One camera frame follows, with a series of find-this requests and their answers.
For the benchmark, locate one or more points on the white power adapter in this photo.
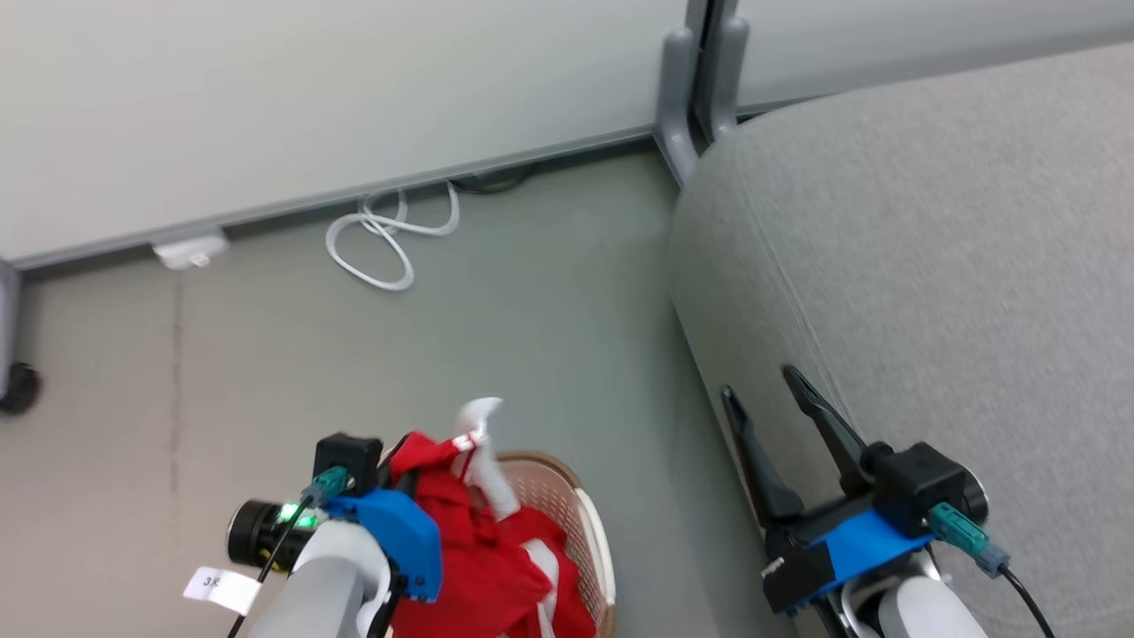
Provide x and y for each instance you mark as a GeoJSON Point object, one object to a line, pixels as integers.
{"type": "Point", "coordinates": [189, 252]}

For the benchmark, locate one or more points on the wide white partition panel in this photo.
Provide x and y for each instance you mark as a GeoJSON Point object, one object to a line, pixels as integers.
{"type": "Point", "coordinates": [310, 97]}

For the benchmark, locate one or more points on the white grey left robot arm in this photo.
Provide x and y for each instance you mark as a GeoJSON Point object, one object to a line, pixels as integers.
{"type": "Point", "coordinates": [323, 585]}

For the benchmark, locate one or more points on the grey fabric sofa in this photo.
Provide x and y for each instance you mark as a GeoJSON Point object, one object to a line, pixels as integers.
{"type": "Point", "coordinates": [930, 266]}

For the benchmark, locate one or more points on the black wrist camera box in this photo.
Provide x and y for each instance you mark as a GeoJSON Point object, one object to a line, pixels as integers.
{"type": "Point", "coordinates": [347, 456]}
{"type": "Point", "coordinates": [921, 483]}

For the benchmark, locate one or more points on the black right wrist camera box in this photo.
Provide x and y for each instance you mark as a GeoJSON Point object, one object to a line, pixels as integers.
{"type": "Point", "coordinates": [921, 483]}

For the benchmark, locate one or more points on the teal left camera connector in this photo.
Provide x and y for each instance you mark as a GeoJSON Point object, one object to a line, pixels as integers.
{"type": "Point", "coordinates": [326, 486]}

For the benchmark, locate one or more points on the white paper tag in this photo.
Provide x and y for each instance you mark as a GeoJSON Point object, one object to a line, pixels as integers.
{"type": "Point", "coordinates": [221, 590]}

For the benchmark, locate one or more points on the red and white garment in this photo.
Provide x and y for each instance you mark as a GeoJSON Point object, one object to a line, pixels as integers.
{"type": "Point", "coordinates": [483, 567]}

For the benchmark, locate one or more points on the cream plastic laundry basket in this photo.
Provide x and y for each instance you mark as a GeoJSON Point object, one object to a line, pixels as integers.
{"type": "Point", "coordinates": [567, 505]}

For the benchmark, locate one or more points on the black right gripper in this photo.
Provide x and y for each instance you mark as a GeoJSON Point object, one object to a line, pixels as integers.
{"type": "Point", "coordinates": [819, 523]}

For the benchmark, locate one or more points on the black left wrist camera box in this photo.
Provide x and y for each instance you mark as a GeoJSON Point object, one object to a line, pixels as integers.
{"type": "Point", "coordinates": [347, 456]}

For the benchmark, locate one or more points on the narrow white partition panel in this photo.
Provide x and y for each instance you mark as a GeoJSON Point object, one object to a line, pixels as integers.
{"type": "Point", "coordinates": [930, 44]}

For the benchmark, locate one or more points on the teal right camera connector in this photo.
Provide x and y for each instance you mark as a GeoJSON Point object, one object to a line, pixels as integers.
{"type": "Point", "coordinates": [961, 532]}

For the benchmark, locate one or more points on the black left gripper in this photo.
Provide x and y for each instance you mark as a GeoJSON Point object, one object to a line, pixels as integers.
{"type": "Point", "coordinates": [257, 536]}

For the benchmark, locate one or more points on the black caster wheel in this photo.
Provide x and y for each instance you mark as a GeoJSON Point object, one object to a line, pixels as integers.
{"type": "Point", "coordinates": [19, 388]}

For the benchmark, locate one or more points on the grey partition foot with caster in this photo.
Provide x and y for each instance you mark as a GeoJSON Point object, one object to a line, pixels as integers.
{"type": "Point", "coordinates": [7, 328]}

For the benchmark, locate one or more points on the blue right camera mount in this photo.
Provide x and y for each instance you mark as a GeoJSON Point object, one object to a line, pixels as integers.
{"type": "Point", "coordinates": [864, 545]}

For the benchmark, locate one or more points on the teal camera connector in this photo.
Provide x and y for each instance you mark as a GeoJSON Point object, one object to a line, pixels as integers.
{"type": "Point", "coordinates": [961, 532]}
{"type": "Point", "coordinates": [326, 486]}

